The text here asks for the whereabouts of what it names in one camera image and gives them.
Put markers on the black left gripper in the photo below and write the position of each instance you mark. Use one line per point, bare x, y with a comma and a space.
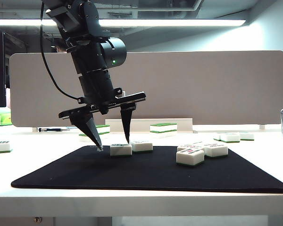
96, 87

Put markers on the bird print mahjong tile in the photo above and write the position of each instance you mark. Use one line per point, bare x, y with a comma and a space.
120, 150

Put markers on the red green bamboo mahjong tile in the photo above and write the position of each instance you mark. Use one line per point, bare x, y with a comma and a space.
214, 150
247, 136
184, 148
189, 157

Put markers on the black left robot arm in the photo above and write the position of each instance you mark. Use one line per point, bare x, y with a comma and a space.
89, 28

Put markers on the dark green print mahjong tile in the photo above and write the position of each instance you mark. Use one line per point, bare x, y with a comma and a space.
217, 137
230, 138
2, 147

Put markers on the pale blue sheet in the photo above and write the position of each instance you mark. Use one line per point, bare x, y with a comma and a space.
72, 127

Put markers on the black mouse mat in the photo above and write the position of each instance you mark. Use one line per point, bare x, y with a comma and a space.
132, 174

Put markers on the black screwdriver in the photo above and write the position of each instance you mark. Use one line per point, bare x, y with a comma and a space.
49, 129

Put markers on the bright green box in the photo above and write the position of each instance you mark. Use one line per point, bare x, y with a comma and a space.
6, 120

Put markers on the beige desk divider panel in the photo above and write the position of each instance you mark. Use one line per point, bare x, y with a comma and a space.
202, 89

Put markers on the brown under-desk panel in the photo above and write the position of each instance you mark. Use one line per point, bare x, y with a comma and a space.
73, 221

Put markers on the metal bolt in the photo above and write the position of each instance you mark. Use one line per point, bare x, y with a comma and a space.
37, 220

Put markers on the grey ceiling duct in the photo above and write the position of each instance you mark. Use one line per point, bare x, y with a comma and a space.
184, 4

